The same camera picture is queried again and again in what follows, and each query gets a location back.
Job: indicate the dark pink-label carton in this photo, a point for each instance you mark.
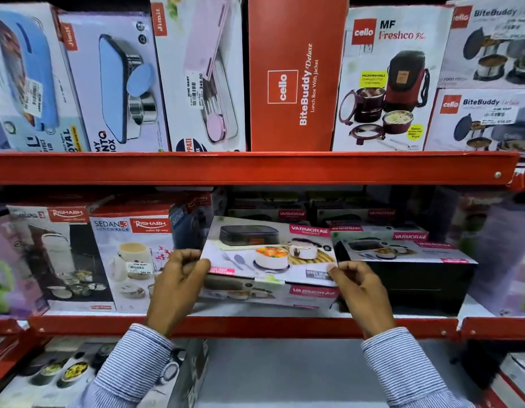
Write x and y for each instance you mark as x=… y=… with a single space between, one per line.
x=356 y=214
x=266 y=212

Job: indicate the plain red lunch box carton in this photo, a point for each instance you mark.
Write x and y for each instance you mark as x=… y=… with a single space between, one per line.
x=296 y=72

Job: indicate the blurred purple carton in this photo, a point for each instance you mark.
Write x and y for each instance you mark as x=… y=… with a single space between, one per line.
x=500 y=259

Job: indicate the white carton with maroon lunchbag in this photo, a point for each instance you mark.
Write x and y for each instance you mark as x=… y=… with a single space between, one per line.
x=385 y=80

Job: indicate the person's right hand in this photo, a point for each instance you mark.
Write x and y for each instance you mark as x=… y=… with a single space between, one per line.
x=366 y=301

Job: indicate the white pink-label lunch box carton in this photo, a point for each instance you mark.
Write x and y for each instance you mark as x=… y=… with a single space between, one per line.
x=266 y=254

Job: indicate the black pink-label lunch box carton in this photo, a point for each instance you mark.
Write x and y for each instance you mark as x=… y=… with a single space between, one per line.
x=415 y=280

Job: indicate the lavender carton with blue lunchbox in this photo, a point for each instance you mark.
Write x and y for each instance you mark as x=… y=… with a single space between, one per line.
x=113 y=80

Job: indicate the person's right thumb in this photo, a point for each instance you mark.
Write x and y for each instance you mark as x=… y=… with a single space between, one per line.
x=339 y=275

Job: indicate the flat pink-label carton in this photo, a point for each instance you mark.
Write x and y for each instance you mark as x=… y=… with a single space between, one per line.
x=373 y=232

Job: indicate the white carton with pink lunchbox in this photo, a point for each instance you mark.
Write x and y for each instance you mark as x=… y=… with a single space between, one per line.
x=203 y=72

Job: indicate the red metal shelf board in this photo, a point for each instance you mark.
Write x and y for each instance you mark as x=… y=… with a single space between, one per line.
x=266 y=326
x=245 y=167

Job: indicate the person's left thumb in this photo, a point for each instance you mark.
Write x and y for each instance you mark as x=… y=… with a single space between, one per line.
x=200 y=271

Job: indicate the white carton with grey lunchboxes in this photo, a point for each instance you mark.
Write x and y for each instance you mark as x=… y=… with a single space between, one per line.
x=483 y=121
x=492 y=46

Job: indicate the person's right forearm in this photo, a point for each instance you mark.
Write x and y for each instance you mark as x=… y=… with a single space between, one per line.
x=409 y=371

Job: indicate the light blue lunch box carton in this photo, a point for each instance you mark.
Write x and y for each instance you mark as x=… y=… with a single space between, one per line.
x=28 y=80

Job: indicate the red-label carton with white tiffin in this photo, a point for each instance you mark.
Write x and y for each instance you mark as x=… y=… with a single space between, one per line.
x=62 y=259

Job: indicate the red and white carton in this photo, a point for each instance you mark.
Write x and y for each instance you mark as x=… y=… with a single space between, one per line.
x=515 y=380

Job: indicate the person's left hand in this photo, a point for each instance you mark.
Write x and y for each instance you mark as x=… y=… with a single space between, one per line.
x=173 y=293

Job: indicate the grey carton with steel bowls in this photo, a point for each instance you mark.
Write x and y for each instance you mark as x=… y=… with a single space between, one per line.
x=54 y=378

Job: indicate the purple carton with green item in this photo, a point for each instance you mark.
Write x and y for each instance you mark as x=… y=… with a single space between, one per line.
x=11 y=267

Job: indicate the person's left forearm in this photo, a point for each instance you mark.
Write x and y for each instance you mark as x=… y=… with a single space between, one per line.
x=132 y=369

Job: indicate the white red-label lunch pack carton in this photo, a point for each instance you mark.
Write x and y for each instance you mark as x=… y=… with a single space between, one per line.
x=130 y=259

